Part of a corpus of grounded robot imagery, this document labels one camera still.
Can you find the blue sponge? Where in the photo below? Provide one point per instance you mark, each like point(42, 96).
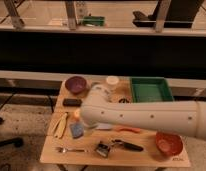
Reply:
point(76, 130)

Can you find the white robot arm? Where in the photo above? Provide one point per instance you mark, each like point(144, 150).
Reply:
point(186, 118)

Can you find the green plastic tray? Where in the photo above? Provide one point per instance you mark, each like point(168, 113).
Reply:
point(150, 89)

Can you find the white cup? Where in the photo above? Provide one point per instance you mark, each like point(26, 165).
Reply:
point(112, 82)

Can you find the small metal cup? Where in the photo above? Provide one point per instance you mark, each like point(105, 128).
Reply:
point(123, 100)

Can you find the purple bowl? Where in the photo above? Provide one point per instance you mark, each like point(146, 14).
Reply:
point(76, 84)

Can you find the black rectangular block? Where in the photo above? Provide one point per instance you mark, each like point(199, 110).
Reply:
point(72, 102)

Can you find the grey blue cloth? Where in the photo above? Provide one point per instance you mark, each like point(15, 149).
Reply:
point(103, 126)

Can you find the orange carrot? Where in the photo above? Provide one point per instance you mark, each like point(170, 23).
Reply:
point(134, 130)

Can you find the banana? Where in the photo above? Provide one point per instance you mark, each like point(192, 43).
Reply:
point(59, 127)

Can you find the black binder clip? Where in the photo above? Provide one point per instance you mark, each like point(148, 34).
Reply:
point(103, 149)

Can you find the green object on shelf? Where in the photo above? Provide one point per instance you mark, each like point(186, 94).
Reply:
point(93, 20)

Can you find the black object on shelf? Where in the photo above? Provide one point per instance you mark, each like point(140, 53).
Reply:
point(179, 14)

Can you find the red bowl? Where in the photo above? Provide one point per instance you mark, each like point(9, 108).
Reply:
point(169, 144)

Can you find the black handled can opener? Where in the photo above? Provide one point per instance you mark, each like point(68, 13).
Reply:
point(127, 145)

